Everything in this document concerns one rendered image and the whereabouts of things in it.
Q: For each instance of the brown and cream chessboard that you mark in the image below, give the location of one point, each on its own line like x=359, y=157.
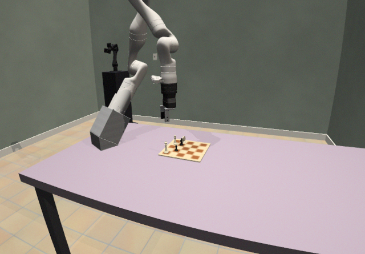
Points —
x=191, y=150

